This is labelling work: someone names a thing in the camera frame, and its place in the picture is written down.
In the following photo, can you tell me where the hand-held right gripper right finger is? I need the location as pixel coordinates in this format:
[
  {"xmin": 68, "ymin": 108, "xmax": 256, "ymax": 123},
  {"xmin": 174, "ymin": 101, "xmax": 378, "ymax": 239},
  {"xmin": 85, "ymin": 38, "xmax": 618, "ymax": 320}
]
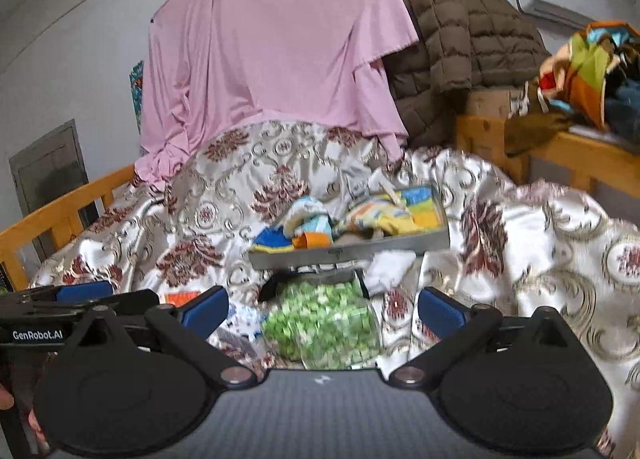
[{"xmin": 389, "ymin": 286, "xmax": 582, "ymax": 387}]

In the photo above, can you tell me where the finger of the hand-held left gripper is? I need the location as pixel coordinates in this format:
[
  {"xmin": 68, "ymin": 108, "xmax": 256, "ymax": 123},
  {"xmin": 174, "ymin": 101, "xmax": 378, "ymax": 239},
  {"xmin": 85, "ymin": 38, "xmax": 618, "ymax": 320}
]
[
  {"xmin": 65, "ymin": 289, "xmax": 162, "ymax": 335},
  {"xmin": 0, "ymin": 281, "xmax": 116, "ymax": 311}
]

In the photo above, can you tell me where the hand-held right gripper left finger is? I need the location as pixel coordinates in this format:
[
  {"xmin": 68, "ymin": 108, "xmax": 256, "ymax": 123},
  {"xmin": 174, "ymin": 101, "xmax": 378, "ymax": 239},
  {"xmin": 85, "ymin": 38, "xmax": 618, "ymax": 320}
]
[{"xmin": 60, "ymin": 285, "xmax": 256, "ymax": 387}]

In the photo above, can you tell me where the metal tray with cartoon lining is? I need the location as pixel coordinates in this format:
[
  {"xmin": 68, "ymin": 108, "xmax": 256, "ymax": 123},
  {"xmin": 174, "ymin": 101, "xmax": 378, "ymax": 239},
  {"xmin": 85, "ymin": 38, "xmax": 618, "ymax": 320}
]
[{"xmin": 247, "ymin": 184, "xmax": 451, "ymax": 271}]

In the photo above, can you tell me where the yellow striped towel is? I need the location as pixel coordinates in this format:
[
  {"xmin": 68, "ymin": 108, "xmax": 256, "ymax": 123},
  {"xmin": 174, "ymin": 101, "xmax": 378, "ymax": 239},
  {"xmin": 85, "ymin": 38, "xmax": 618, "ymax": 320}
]
[{"xmin": 335, "ymin": 193, "xmax": 417, "ymax": 240}]

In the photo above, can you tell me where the clear bag of green pieces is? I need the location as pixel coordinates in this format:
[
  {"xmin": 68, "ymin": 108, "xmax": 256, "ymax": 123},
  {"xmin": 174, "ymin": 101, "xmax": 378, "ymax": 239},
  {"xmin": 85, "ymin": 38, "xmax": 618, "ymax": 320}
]
[{"xmin": 260, "ymin": 271, "xmax": 384, "ymax": 371}]

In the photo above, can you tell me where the person's left hand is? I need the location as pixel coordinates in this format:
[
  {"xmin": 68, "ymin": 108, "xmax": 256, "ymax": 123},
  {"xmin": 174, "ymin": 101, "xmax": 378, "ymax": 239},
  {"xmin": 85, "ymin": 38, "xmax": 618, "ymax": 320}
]
[{"xmin": 0, "ymin": 381, "xmax": 46, "ymax": 442}]

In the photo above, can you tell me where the white and orange box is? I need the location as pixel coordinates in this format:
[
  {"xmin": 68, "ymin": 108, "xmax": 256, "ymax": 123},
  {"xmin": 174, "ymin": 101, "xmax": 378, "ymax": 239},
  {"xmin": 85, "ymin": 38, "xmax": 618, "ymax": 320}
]
[{"xmin": 162, "ymin": 290, "xmax": 202, "ymax": 310}]

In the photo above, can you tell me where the white cloth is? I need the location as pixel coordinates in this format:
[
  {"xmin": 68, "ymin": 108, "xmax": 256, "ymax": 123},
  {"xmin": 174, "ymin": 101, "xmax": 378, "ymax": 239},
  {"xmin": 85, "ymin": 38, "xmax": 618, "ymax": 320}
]
[{"xmin": 367, "ymin": 249, "xmax": 426, "ymax": 296}]

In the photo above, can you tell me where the black cloth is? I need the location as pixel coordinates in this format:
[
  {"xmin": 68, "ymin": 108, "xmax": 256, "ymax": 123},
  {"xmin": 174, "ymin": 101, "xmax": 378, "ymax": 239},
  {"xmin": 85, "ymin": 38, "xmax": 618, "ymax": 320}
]
[{"xmin": 257, "ymin": 269, "xmax": 301, "ymax": 303}]

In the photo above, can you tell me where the floral satin blanket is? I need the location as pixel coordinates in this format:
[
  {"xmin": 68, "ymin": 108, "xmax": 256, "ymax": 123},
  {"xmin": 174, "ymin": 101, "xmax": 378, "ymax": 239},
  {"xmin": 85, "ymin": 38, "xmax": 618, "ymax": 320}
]
[{"xmin": 27, "ymin": 119, "xmax": 640, "ymax": 459}]

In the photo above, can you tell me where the white and blue towel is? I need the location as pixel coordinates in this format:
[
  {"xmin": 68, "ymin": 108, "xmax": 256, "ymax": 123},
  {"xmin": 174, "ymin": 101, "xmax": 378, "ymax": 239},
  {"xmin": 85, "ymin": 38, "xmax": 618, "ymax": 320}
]
[{"xmin": 282, "ymin": 196, "xmax": 334, "ymax": 238}]

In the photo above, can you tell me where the brown bag with white print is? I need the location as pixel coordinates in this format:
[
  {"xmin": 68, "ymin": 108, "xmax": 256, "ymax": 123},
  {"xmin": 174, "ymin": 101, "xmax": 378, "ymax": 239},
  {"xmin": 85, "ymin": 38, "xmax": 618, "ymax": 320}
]
[{"xmin": 502, "ymin": 89, "xmax": 576, "ymax": 158}]

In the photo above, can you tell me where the cardboard box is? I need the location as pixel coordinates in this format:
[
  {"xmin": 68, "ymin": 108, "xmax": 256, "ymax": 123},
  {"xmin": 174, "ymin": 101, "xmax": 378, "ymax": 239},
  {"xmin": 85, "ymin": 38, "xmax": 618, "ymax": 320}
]
[{"xmin": 467, "ymin": 89, "xmax": 526, "ymax": 120}]

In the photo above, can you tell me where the pile of colourful clothes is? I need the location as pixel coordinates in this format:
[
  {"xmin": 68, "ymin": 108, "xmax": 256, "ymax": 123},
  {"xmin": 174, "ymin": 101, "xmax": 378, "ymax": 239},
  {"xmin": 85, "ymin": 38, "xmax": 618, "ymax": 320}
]
[{"xmin": 537, "ymin": 22, "xmax": 640, "ymax": 132}]

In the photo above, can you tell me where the dark blue cloth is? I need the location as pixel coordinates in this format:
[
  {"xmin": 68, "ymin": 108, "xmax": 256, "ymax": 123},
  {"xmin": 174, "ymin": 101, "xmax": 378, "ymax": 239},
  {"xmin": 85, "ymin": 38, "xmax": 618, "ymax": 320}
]
[{"xmin": 605, "ymin": 82, "xmax": 640, "ymax": 132}]

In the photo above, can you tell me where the brown quilted jacket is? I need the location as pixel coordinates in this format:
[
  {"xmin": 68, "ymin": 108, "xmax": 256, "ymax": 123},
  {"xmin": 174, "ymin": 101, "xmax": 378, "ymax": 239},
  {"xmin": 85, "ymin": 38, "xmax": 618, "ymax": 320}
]
[{"xmin": 382, "ymin": 0, "xmax": 553, "ymax": 150}]

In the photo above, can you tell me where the pink sheet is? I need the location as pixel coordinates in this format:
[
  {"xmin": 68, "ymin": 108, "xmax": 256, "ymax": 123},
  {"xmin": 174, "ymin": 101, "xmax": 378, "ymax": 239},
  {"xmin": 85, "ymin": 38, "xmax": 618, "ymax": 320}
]
[{"xmin": 135, "ymin": 0, "xmax": 421, "ymax": 192}]

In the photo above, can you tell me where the wooden bed rail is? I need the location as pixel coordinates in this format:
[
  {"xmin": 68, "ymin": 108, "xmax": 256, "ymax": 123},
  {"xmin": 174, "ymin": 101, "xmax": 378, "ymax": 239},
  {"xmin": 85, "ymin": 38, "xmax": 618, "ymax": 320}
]
[{"xmin": 0, "ymin": 164, "xmax": 138, "ymax": 291}]

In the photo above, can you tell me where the grey wall panel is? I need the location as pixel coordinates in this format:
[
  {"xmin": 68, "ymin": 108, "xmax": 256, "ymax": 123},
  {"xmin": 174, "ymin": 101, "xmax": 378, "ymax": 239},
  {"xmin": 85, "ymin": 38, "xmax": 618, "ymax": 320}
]
[{"xmin": 9, "ymin": 119, "xmax": 99, "ymax": 251}]

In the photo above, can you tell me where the small colourful wall poster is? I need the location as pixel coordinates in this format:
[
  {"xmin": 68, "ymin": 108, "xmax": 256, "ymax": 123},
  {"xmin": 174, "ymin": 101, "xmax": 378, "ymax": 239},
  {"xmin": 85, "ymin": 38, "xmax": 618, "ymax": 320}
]
[{"xmin": 129, "ymin": 59, "xmax": 146, "ymax": 135}]

